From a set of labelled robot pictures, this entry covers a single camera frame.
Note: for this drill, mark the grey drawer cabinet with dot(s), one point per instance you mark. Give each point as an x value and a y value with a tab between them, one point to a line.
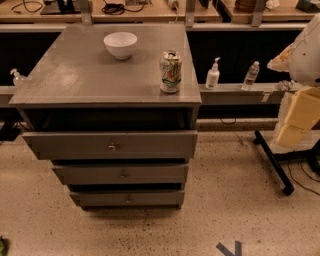
78	86

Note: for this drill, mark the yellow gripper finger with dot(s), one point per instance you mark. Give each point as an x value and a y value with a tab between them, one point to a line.
281	62
299	112

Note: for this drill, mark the grey bottom drawer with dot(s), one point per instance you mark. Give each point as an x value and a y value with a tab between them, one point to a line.
153	198

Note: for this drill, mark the clear pump sanitizer bottle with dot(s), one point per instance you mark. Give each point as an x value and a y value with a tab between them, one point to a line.
18	79

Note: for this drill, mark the white pump lotion bottle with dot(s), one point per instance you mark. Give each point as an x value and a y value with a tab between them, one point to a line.
213	75

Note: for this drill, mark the crumpled plastic wrapper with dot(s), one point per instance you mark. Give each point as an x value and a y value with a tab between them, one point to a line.
285	85

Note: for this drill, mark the black monitor stand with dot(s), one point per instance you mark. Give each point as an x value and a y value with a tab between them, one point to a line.
60	7

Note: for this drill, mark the green white soda can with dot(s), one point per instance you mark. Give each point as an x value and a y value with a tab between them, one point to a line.
170	71

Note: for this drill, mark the black stand base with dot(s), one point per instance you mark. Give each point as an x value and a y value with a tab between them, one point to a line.
310	155

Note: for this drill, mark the grey top drawer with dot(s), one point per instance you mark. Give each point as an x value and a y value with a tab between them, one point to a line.
111	145

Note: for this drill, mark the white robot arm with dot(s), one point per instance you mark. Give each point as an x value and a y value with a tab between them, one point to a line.
304	64

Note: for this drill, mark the white ceramic bowl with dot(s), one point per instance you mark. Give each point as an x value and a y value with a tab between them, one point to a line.
121	45

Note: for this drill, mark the grey drawer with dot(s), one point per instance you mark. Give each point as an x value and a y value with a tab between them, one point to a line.
153	198
111	145
121	174

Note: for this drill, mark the clear plastic water bottle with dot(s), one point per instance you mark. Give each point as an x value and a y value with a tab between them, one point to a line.
251	76

